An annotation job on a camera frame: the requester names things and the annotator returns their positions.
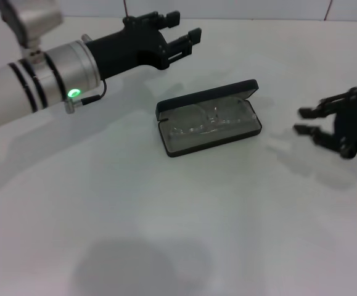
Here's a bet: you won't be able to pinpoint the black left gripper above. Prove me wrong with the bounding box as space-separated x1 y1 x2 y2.
85 10 203 81

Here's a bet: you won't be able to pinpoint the black glasses case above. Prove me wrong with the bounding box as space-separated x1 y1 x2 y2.
155 78 263 159

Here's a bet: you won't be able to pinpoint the clear transparent glasses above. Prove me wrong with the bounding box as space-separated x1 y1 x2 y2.
168 96 258 140

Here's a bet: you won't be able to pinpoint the black wrist cable with plug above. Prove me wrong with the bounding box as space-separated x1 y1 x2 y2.
63 79 108 114

